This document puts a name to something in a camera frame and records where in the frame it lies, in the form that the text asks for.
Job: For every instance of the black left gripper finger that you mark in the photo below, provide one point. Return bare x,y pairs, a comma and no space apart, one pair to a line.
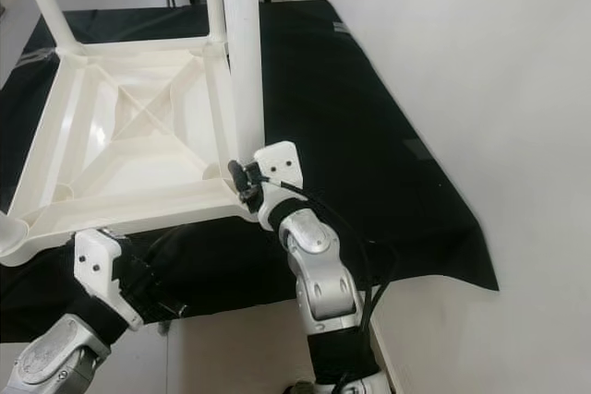
174,248
162,235

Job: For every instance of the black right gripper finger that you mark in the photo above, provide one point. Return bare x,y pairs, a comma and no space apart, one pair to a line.
241,179

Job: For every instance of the white plastic table top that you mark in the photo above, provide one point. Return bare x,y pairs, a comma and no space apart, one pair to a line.
138,136

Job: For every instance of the black tablecloth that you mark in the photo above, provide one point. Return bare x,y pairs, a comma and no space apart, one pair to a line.
360,117

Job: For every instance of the dark grey tape patch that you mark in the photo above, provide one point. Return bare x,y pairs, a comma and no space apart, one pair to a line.
417,149

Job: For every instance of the small grey tape piece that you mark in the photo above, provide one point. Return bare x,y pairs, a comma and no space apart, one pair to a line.
341,28

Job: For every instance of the clear tape strip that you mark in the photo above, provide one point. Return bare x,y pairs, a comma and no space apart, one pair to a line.
34,57

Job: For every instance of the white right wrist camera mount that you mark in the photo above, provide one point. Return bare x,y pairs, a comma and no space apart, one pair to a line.
282,161

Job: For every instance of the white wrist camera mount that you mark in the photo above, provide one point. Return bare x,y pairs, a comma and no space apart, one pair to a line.
282,161
100,265

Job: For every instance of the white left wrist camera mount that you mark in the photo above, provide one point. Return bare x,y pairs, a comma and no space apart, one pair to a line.
100,265

